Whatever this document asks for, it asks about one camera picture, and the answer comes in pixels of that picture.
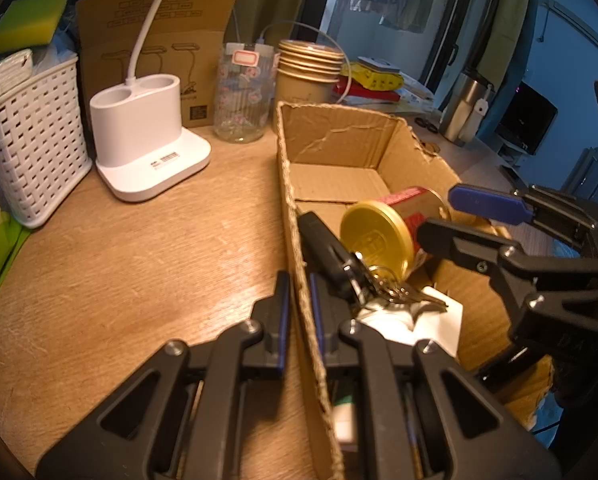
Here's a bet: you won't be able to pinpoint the red book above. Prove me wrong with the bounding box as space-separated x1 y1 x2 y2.
333 83 400 106

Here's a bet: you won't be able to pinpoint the patterned glass jar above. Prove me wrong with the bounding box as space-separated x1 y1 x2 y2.
212 42 279 144

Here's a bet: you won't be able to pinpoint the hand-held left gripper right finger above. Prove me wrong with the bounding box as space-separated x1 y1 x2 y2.
308 275 562 480

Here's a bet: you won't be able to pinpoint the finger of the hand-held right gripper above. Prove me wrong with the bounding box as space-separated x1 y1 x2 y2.
416 217 598 357
448 183 598 252

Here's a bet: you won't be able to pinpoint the white plastic basket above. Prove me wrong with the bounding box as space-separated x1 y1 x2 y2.
0 52 94 229

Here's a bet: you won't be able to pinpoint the black sliding door frame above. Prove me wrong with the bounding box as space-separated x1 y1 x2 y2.
428 0 480 102

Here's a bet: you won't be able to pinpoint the yellow-green sponge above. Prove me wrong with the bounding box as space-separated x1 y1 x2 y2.
0 0 71 57

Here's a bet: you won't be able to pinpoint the white lamp base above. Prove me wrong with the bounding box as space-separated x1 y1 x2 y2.
89 0 212 204

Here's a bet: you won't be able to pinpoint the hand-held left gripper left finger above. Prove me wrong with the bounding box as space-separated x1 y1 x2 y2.
35 270 292 480

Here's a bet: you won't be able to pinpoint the steel travel tumbler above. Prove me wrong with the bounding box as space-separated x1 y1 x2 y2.
441 72 495 147

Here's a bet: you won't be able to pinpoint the white shelf unit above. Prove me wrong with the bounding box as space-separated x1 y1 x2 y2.
498 135 536 182

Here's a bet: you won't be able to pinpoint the white rounded device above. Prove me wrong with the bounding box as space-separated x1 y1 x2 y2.
358 55 400 74

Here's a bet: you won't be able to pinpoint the white charger cable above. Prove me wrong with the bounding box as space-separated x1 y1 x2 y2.
256 20 352 104

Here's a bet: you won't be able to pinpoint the black car key with keyring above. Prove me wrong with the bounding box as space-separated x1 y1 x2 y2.
297 211 368 306

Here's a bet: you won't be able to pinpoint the stack of paper cups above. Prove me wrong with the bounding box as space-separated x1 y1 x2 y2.
275 38 346 112

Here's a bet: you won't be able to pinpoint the black monitor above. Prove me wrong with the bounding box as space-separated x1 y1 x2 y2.
496 82 560 156

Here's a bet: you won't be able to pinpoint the bunch of keys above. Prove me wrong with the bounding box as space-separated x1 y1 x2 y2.
351 255 450 314

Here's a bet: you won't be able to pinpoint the flat cardboard lamp carton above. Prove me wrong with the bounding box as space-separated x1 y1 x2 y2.
75 0 241 129

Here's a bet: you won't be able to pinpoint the red tin can gold lid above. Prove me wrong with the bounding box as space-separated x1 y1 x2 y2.
339 186 452 284

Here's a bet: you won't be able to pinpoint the white and blue packets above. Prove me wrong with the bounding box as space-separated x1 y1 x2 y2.
398 74 436 112

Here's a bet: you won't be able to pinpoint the cardboard box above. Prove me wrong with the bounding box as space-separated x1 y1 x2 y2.
271 101 556 480

